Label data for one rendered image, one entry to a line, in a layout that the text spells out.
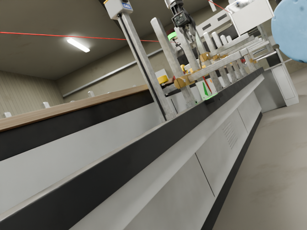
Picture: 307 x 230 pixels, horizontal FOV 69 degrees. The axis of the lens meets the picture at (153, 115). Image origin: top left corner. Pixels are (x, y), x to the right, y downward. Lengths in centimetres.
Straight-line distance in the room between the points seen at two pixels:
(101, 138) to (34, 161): 26
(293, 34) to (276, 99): 345
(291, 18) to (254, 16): 329
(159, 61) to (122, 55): 140
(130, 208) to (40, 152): 31
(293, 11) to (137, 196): 57
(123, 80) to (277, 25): 799
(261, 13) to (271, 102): 134
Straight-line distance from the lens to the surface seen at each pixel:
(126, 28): 93
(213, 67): 109
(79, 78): 899
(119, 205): 62
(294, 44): 58
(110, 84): 857
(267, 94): 400
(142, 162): 64
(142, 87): 113
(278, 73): 382
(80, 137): 83
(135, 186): 66
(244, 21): 386
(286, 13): 57
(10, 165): 71
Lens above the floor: 76
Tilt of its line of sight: 1 degrees down
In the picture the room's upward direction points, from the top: 24 degrees counter-clockwise
